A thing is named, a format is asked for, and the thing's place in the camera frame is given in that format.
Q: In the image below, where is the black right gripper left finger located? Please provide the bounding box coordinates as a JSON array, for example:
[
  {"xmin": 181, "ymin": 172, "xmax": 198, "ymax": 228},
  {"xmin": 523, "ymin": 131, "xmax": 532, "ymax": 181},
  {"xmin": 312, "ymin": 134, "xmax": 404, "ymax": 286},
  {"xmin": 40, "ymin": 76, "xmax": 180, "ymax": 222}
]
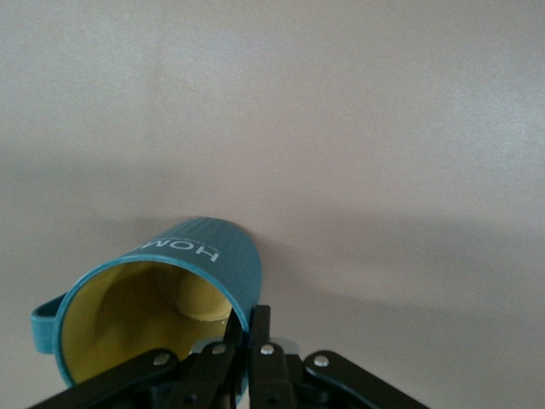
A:
[{"xmin": 29, "ymin": 308, "xmax": 247, "ymax": 409}]

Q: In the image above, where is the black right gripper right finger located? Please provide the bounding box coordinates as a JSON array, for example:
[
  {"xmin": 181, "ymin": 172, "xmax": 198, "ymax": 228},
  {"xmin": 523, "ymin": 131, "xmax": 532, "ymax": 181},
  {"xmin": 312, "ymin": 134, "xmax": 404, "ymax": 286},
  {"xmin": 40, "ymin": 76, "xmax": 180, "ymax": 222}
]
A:
[{"xmin": 246, "ymin": 304, "xmax": 431, "ymax": 409}]

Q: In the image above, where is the teal cup yellow inside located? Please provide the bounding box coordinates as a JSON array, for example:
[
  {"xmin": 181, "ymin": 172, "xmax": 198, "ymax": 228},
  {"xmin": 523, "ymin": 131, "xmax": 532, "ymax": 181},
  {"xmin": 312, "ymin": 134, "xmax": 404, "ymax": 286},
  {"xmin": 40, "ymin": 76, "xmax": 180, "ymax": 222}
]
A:
[{"xmin": 30, "ymin": 216, "xmax": 261, "ymax": 404}]

